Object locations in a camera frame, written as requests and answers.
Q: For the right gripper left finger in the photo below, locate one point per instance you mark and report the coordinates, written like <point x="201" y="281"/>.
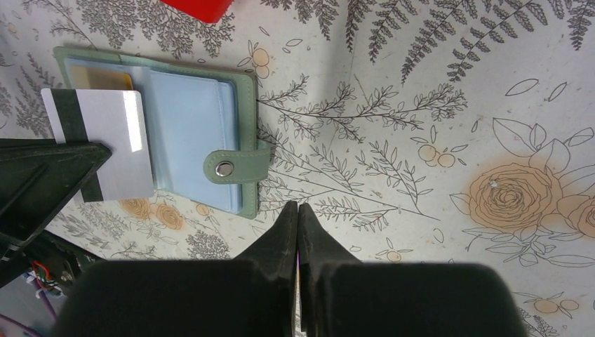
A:
<point x="252" y="294"/>

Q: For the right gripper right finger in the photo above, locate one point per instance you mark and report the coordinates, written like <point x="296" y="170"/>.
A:
<point x="343" y="296"/>

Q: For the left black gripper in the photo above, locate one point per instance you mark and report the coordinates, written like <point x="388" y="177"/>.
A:
<point x="38" y="177"/>

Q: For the white magnetic stripe card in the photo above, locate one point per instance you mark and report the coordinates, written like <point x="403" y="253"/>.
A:
<point x="115" y="119"/>

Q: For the orange credit card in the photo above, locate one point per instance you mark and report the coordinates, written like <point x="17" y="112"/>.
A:
<point x="95" y="78"/>

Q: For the green card holder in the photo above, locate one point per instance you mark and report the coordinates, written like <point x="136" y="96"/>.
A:
<point x="201" y="127"/>

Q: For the red plastic bin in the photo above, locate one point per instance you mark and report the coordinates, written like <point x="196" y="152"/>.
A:
<point x="207" y="11"/>

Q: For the floral patterned mat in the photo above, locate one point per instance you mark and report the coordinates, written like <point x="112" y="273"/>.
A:
<point x="419" y="131"/>

